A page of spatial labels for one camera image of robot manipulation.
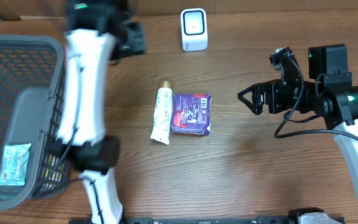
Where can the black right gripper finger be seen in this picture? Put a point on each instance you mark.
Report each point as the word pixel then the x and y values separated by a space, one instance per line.
pixel 255 104
pixel 252 89

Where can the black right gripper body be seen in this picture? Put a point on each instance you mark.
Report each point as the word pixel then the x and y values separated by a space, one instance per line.
pixel 295 93

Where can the purple Carefree packet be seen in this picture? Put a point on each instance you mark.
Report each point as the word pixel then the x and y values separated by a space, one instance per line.
pixel 191 114

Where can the white tube gold cap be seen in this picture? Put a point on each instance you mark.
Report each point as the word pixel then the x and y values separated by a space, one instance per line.
pixel 163 113

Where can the teal tissue packet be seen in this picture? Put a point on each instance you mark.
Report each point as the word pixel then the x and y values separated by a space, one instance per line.
pixel 15 159

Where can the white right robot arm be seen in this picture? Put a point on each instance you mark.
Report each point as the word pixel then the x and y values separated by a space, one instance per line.
pixel 329 94

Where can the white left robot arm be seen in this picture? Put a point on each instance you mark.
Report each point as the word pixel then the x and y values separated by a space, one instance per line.
pixel 98 32

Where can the white barcode scanner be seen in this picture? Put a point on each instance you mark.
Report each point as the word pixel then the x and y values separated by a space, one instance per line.
pixel 194 30

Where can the grey plastic basket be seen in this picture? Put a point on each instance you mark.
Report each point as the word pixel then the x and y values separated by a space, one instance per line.
pixel 32 85

